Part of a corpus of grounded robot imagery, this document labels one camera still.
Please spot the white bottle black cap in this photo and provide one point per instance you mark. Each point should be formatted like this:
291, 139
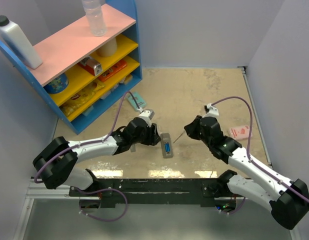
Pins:
16, 39

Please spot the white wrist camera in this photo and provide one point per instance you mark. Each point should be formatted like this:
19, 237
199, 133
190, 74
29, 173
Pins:
210, 111
147, 116

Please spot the pink snack packet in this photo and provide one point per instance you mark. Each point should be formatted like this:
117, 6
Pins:
239, 132

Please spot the orange flat box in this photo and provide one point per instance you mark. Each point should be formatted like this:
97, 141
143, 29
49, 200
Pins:
113, 70

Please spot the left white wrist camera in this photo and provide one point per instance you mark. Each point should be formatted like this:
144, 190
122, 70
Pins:
147, 116

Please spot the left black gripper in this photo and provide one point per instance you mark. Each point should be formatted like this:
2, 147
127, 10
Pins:
153, 138

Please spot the grey remote control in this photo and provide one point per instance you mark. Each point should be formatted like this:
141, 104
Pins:
166, 138

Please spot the blue battery right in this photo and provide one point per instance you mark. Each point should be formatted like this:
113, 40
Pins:
169, 147

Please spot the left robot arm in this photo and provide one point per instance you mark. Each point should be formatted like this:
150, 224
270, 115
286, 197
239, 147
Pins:
56, 164

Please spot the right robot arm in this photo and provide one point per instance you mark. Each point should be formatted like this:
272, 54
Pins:
286, 199

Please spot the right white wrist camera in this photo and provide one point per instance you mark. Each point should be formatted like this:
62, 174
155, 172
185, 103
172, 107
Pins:
210, 111

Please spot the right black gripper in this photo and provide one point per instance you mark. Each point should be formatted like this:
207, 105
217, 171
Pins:
190, 129

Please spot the clear plastic water bottle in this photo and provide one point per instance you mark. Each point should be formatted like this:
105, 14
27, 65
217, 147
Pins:
94, 15

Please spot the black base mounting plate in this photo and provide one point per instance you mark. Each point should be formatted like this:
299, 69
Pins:
205, 192

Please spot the teal card box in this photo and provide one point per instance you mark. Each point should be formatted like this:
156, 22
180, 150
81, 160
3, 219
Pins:
140, 101

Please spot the grey battery cover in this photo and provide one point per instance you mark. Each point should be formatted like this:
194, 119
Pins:
133, 148

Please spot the beige paper cup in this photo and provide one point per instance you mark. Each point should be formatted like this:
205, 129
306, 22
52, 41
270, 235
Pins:
108, 49

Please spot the white sponge on shelf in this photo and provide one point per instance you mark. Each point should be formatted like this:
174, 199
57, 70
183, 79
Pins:
126, 80

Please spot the blue round tin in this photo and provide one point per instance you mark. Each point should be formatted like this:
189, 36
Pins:
57, 85

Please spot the blue wooden shelf unit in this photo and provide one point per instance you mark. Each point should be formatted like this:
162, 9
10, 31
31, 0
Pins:
62, 51

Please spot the yellow chips bag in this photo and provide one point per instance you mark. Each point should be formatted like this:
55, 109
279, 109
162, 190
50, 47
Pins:
81, 97

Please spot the red silver snack box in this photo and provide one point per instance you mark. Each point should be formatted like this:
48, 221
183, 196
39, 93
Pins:
91, 65

